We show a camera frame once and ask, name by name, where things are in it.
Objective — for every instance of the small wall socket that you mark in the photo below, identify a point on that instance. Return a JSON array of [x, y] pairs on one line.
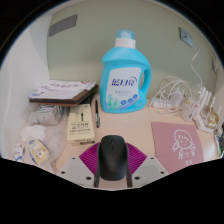
[[214, 66]]

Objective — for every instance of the stack of booklets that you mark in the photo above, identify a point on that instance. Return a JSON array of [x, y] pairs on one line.
[[63, 89]]

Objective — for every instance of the blue detergent bottle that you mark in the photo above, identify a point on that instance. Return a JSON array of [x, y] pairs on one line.
[[123, 60]]

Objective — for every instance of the black pen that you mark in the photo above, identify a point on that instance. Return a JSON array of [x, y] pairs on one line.
[[97, 115]]

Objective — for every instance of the black computer mouse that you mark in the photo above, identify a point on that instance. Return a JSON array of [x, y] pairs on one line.
[[113, 156]]

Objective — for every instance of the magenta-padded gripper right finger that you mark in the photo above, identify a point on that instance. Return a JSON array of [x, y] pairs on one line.
[[136, 158]]

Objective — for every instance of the yellow and white small packet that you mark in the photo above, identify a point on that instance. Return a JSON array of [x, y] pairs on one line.
[[39, 151]]

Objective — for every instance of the white power strip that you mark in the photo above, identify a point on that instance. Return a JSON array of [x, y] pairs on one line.
[[163, 104]]

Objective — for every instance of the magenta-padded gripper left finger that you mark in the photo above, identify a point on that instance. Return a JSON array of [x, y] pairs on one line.
[[88, 158]]

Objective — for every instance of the white router with antennas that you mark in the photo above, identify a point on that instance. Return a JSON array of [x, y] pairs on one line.
[[203, 110]]

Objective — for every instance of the gold snack bag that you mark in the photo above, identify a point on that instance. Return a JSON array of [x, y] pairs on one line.
[[213, 118]]

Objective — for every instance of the cream cardboard box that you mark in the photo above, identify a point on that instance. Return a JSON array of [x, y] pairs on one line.
[[81, 125]]

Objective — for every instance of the white crumpled tissue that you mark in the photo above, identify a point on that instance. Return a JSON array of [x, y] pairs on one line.
[[33, 132]]

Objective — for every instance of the clear plastic bag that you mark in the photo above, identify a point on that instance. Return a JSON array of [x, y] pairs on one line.
[[58, 133]]

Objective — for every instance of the blue and white small carton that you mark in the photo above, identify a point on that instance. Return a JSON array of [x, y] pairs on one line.
[[18, 152]]

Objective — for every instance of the pink mouse pad with drawing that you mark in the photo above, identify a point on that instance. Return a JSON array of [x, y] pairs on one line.
[[166, 143]]

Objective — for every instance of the grey wall socket plate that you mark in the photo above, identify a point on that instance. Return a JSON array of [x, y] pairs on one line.
[[186, 36]]

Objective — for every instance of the grey wall vent plate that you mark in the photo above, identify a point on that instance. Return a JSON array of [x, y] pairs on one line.
[[63, 25]]

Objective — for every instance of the white charger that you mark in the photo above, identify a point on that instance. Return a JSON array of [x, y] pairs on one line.
[[176, 98]]

